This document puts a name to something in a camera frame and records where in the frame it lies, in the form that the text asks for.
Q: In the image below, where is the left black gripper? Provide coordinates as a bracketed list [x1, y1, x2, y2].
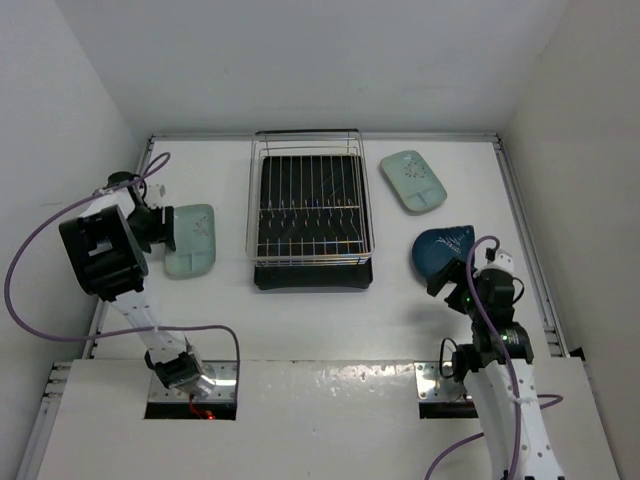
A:
[126, 204, 175, 254]

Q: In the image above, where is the light green rectangular plate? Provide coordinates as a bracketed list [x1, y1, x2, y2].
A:
[164, 203, 216, 279]

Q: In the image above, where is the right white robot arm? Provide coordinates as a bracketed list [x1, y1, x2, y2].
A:
[427, 255, 565, 479]

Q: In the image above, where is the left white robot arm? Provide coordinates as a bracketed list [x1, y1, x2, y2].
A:
[58, 171, 216, 400]

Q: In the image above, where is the dark blue leaf plate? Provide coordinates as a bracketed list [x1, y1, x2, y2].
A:
[411, 225, 476, 280]

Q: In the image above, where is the light green plate with berries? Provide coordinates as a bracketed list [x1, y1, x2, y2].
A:
[380, 150, 448, 214]

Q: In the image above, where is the black drip tray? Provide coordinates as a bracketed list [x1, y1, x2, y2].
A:
[247, 154, 374, 290]

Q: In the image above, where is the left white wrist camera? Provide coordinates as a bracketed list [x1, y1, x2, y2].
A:
[142, 183, 166, 209]

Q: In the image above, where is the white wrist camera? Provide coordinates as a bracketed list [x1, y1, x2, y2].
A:
[486, 249, 515, 276]
[142, 183, 166, 209]

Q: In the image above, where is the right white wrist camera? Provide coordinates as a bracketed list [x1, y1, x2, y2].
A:
[486, 249, 515, 276]

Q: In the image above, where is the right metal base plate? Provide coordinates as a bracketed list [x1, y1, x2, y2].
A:
[414, 361, 471, 403]

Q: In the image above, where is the metal base plate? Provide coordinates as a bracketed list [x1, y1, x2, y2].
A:
[147, 361, 237, 403]
[414, 361, 471, 403]

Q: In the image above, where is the metal wire dish rack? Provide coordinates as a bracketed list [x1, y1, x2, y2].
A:
[246, 129, 375, 268]

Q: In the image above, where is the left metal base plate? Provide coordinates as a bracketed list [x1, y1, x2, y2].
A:
[147, 361, 237, 403]

